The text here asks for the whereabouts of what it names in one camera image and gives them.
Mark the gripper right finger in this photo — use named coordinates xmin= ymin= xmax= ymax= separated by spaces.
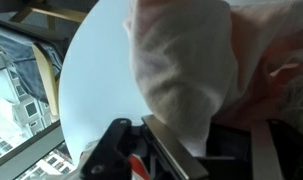
xmin=251 ymin=122 xmax=283 ymax=180

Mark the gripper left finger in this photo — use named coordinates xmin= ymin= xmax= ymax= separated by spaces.
xmin=142 ymin=115 xmax=209 ymax=180

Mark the white grey cloth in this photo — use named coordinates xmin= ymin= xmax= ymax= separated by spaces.
xmin=125 ymin=0 xmax=244 ymax=156

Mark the pink cloth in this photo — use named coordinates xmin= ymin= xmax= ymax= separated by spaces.
xmin=213 ymin=0 xmax=303 ymax=130

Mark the wooden chair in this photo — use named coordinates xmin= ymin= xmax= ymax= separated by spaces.
xmin=0 ymin=0 xmax=87 ymax=116

